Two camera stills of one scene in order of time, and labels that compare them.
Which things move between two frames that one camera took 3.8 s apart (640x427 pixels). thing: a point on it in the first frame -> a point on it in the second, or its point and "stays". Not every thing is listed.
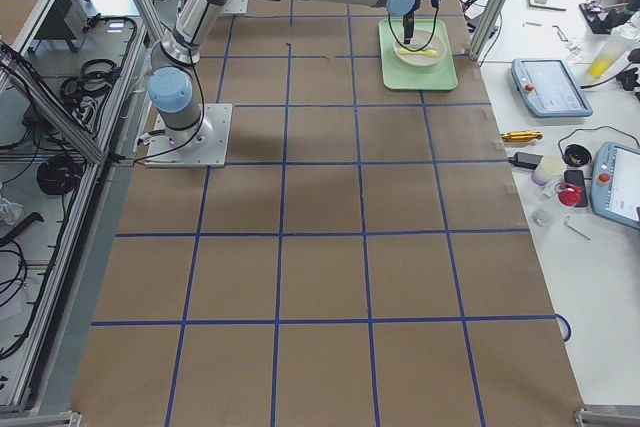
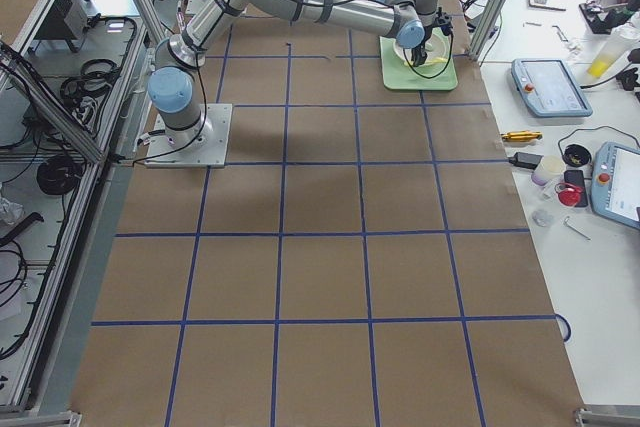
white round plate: (426, 49) stays
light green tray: (399, 75) stays
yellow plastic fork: (423, 52) -> (436, 60)
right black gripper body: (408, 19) -> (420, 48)
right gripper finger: (408, 26) -> (418, 55)
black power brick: (526, 159) stays
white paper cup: (550, 166) stays
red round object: (568, 195) stays
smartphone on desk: (577, 178) stays
